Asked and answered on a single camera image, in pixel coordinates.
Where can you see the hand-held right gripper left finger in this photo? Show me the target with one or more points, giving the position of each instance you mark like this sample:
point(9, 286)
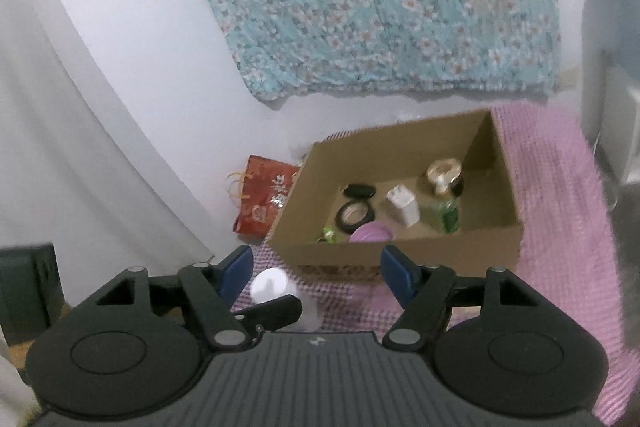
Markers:
point(235, 272)

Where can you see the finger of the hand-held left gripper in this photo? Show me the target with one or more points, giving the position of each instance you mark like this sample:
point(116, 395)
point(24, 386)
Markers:
point(275, 309)

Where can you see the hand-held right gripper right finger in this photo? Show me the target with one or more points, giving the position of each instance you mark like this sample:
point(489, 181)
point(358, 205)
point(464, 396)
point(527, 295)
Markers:
point(400, 277)

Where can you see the brown cardboard box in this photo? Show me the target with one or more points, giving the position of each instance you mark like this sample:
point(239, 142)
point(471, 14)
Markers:
point(400, 257)

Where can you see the white plastic bottle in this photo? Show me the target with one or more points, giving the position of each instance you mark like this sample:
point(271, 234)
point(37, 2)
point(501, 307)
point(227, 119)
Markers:
point(270, 284)

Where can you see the purple plastic lid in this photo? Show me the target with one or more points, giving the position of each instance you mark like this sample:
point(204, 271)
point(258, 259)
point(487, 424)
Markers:
point(371, 233)

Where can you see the white charger plug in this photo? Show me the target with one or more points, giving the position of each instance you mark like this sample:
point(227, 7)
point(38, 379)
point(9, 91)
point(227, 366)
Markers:
point(402, 205)

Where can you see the black tape roll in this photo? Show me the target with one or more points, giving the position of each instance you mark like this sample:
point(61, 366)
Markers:
point(354, 214)

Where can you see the green dropper bottle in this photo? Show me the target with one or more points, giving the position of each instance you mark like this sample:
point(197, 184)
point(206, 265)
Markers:
point(445, 209)

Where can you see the green lip balm tube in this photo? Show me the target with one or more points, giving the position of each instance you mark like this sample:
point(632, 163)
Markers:
point(329, 234)

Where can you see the black oval case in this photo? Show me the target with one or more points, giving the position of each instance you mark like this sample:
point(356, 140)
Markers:
point(359, 191)

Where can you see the gold lid cosmetic jar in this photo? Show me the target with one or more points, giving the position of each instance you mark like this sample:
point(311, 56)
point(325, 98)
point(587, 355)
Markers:
point(445, 174)

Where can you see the red gift bag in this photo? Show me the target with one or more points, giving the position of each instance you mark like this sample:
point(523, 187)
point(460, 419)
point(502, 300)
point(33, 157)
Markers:
point(262, 199)

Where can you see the purple checked tablecloth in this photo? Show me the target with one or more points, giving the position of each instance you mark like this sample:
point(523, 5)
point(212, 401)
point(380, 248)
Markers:
point(550, 207)

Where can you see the dark cabinet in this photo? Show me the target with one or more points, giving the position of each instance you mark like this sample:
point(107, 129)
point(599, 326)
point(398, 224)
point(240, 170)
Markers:
point(27, 292)

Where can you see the white water jug stand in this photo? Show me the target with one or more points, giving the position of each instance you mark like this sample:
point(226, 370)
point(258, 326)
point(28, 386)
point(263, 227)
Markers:
point(625, 132)

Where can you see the blue water jug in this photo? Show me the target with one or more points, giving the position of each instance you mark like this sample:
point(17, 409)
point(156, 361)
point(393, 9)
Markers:
point(615, 7)

